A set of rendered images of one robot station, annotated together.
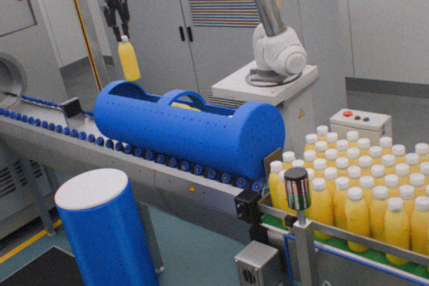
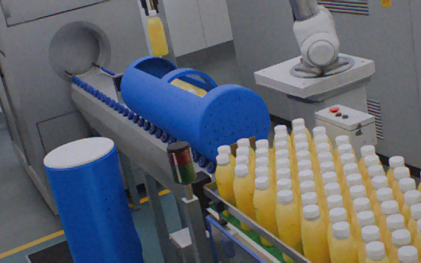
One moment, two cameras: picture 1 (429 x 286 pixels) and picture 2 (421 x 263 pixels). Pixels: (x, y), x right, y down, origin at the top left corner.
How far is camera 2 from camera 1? 0.94 m
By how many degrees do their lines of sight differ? 20
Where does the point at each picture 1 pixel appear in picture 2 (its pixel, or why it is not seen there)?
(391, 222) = (278, 214)
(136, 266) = (110, 235)
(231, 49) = (341, 39)
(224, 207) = not seen: hidden behind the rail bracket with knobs
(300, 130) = not seen: hidden behind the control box
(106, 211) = (79, 174)
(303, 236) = (187, 211)
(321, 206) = (240, 193)
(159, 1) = not seen: outside the picture
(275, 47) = (300, 33)
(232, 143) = (196, 123)
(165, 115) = (161, 91)
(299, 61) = (325, 51)
